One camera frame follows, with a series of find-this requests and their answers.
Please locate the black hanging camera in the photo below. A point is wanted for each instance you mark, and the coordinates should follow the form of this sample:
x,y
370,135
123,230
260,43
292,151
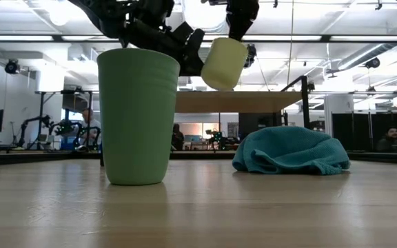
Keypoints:
x,y
251,55

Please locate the black room partition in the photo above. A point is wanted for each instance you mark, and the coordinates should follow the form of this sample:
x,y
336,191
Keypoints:
x,y
357,131

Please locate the black aluminium table frame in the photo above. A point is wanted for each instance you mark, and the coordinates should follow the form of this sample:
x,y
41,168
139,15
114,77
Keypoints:
x,y
29,159

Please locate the black background workstation frame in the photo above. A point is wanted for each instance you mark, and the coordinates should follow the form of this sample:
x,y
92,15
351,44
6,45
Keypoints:
x,y
41,110

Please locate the pale yellow mug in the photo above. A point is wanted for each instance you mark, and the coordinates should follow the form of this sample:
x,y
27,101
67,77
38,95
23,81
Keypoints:
x,y
222,65

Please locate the blue storage bin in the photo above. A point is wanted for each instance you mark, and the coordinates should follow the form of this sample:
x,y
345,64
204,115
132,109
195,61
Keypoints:
x,y
67,144

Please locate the teal microfibre cloth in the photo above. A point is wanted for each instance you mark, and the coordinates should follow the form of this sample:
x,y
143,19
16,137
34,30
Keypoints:
x,y
288,151

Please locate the green plastic cup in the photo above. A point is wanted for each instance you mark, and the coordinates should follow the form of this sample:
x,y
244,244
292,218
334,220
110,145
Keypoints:
x,y
136,120

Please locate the black cabinet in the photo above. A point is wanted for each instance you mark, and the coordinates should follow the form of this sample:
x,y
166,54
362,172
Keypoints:
x,y
253,127

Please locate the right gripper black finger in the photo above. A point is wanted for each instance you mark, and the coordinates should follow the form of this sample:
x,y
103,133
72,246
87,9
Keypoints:
x,y
248,24
234,27

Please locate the person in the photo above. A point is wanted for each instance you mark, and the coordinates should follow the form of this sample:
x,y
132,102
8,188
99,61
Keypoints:
x,y
178,137
91,125
389,143

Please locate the black background robot arm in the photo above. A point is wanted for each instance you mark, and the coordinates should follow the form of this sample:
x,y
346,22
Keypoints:
x,y
48,121
217,137
64,127

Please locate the black ceiling camera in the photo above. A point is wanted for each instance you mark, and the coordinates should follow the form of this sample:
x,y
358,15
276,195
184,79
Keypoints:
x,y
373,63
11,67

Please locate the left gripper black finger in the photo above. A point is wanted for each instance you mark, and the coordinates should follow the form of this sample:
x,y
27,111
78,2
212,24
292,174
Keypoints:
x,y
184,32
192,58

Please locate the white LED light bar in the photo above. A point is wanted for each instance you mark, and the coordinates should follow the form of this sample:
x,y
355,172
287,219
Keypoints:
x,y
371,38
281,38
81,38
16,38

